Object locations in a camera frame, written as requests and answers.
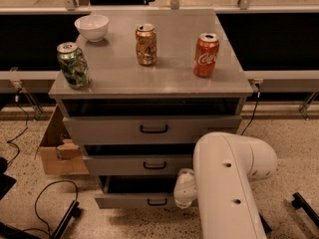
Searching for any grey bottom drawer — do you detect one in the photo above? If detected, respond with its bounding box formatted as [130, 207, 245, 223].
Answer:
[94, 175, 200, 210]

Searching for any grey drawer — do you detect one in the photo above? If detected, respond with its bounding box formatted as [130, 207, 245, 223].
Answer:
[63, 116, 241, 145]
[83, 154, 192, 175]
[94, 175, 200, 210]

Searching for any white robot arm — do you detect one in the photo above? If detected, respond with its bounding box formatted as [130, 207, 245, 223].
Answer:
[173, 132, 277, 239]

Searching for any grey drawer cabinet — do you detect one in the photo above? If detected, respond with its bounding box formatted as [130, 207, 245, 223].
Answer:
[48, 8, 254, 202]

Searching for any grey middle drawer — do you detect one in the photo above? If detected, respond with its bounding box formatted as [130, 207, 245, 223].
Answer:
[83, 154, 192, 175]

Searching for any grey top drawer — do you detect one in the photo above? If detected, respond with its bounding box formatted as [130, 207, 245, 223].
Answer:
[63, 116, 241, 145]

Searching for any gold soda can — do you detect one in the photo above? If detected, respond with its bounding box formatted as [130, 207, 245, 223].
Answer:
[136, 23, 157, 66]

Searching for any red Coca-Cola can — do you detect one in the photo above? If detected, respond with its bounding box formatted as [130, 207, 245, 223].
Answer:
[193, 33, 219, 78]

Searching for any green soda can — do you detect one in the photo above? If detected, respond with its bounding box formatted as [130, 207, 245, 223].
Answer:
[57, 42, 90, 89]

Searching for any white bowl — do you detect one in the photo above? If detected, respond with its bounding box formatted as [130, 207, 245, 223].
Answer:
[74, 14, 109, 42]

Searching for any cardboard box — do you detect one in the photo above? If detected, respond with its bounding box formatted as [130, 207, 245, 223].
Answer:
[39, 106, 88, 175]

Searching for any black left stand leg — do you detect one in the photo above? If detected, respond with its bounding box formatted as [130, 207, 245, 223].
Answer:
[50, 200, 82, 239]

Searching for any black stand leg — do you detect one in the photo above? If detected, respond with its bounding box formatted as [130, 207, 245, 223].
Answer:
[291, 192, 319, 228]
[50, 200, 82, 239]

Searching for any metal railing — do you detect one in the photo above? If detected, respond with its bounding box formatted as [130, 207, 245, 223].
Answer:
[0, 0, 319, 16]

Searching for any black power adapter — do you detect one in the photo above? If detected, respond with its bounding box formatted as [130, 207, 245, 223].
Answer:
[259, 214, 272, 234]

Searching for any black right stand leg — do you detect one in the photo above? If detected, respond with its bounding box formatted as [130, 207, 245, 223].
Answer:
[291, 192, 319, 228]

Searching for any black object left edge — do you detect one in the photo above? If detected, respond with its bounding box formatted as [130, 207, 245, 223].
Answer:
[0, 157, 16, 200]

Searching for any black right cable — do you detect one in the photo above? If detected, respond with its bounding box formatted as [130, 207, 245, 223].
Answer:
[239, 89, 262, 136]

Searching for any black left wall cable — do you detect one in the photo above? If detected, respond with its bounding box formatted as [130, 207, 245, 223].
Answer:
[6, 88, 30, 166]

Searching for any black floor cable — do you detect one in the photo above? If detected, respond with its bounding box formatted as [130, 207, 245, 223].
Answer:
[19, 179, 80, 236]

